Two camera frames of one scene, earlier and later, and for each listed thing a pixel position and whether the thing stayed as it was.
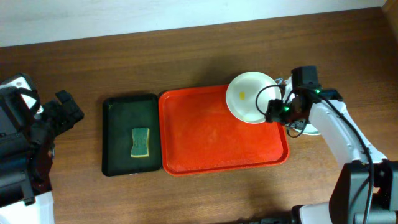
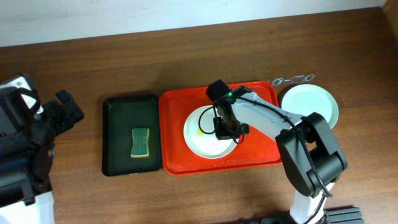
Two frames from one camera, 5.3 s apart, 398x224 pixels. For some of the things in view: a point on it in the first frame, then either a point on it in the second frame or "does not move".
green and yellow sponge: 140,146 does not move
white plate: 249,94 -> 199,134
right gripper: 274,111 -> 226,133
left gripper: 66,107 does not move
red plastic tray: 200,135 does not move
